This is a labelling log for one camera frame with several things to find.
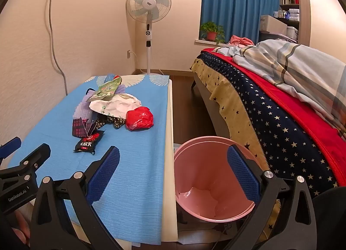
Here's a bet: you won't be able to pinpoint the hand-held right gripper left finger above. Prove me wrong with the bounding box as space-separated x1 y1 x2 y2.
30 146 127 250

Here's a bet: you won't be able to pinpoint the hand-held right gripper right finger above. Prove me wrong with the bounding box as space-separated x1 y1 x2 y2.
227 144 315 250

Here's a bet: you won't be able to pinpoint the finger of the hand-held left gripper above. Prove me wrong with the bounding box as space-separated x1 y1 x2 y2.
0 137 22 160
0 143 51 186

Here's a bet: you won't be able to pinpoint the pink trash bin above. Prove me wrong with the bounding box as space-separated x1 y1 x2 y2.
173 136 267 223

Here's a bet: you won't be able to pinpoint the person's left hand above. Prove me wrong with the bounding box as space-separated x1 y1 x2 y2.
12 209 31 241

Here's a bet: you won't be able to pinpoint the light blue tablecloth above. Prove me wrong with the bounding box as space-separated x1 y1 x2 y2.
8 74 171 248

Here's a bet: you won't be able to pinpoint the black snack packet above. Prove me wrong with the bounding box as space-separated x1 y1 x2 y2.
74 130 106 155

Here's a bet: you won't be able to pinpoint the purple patterned wrapper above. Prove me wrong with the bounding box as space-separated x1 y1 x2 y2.
72 116 99 138

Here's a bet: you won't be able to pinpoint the bed with star blanket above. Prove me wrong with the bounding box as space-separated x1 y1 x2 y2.
189 48 346 237

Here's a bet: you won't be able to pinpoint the dark floral wrapper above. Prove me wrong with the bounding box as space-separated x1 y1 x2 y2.
99 115 127 129

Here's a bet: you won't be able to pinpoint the red plastic bag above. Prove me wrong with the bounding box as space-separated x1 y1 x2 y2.
126 107 154 131

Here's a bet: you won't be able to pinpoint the white table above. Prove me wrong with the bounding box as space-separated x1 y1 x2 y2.
162 77 179 243

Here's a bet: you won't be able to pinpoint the crumpled white paper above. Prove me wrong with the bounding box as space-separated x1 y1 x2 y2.
89 94 142 119

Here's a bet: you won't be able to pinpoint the red blanket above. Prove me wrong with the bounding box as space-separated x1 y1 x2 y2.
213 47 346 180

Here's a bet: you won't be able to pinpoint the green snack packet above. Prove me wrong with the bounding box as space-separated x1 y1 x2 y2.
89 75 123 102

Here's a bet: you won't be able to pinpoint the plaid duvet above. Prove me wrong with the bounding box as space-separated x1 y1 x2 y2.
213 39 346 133

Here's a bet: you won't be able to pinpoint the pink clothes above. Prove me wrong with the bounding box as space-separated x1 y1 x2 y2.
230 35 255 47

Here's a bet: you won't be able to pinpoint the white windowsill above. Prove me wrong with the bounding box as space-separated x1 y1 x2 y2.
195 38 233 48

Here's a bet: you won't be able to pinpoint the potted green plant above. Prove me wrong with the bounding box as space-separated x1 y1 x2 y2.
200 21 226 44

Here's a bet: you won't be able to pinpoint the clear plastic box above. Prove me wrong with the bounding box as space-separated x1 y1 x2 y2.
287 26 299 41

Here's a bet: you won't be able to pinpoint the grey storage box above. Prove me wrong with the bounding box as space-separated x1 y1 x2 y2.
260 15 287 34

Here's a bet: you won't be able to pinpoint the blue curtain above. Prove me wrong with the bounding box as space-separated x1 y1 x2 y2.
200 0 280 43

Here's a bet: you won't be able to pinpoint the stack of white packets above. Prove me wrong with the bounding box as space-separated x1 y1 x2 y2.
273 8 300 21

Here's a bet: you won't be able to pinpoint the wooden bookshelf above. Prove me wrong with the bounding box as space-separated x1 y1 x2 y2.
278 0 311 45

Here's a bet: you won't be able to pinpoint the white standing fan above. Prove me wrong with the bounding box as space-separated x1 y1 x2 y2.
126 0 172 75

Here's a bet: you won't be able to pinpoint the grey wall cable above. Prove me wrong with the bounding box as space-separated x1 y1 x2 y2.
49 0 68 96

